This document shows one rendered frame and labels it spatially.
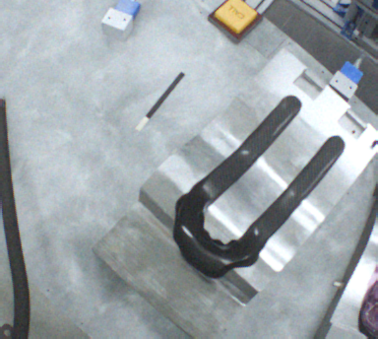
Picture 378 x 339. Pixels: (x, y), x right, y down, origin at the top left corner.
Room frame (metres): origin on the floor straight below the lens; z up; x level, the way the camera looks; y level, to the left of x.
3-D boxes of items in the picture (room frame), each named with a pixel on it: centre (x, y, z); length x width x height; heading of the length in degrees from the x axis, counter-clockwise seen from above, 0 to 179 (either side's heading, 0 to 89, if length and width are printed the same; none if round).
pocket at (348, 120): (0.45, -0.29, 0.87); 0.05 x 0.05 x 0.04; 53
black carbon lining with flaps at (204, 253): (0.31, -0.12, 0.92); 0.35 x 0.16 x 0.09; 143
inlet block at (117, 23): (0.67, 0.15, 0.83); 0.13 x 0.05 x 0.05; 161
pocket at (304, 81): (0.52, -0.20, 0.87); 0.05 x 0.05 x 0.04; 53
